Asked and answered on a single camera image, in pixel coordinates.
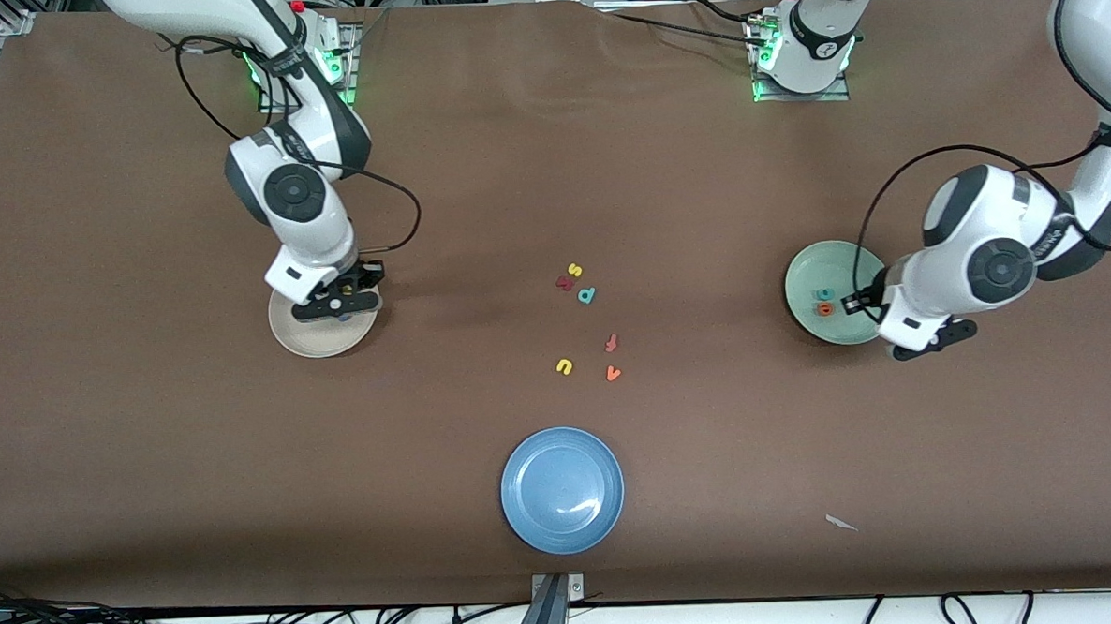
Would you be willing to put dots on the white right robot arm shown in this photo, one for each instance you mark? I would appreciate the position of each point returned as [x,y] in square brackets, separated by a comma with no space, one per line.
[327,228]

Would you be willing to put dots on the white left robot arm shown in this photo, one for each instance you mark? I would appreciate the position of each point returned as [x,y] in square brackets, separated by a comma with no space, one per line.
[982,209]

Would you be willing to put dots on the green plate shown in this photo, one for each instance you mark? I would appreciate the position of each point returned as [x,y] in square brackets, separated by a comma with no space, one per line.
[807,278]

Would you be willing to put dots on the beige plate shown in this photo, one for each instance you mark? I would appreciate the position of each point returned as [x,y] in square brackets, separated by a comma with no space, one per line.
[322,339]

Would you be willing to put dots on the maroon letter z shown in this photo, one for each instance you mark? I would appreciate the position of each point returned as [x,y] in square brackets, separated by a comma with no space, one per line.
[565,282]

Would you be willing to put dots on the yellow letter u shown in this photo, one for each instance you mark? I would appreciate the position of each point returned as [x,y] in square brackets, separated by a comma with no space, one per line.
[559,363]

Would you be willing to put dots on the teal letter p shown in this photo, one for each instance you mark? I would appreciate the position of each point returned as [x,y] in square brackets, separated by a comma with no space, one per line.
[583,292]

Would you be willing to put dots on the white paper scrap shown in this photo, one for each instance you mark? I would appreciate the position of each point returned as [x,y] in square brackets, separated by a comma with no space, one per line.
[841,523]

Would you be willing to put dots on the pink letter f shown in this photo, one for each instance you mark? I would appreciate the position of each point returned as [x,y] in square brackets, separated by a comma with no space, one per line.
[611,342]

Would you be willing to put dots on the blue plate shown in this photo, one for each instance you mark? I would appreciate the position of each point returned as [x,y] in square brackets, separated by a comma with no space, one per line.
[562,491]

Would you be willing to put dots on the brown table cover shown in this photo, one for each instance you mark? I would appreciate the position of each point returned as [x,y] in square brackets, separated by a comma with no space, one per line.
[149,461]

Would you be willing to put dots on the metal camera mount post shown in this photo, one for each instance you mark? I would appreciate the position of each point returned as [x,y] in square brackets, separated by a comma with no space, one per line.
[550,622]

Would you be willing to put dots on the aluminium frame profile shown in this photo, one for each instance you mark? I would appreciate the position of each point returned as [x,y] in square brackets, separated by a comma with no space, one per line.
[16,19]

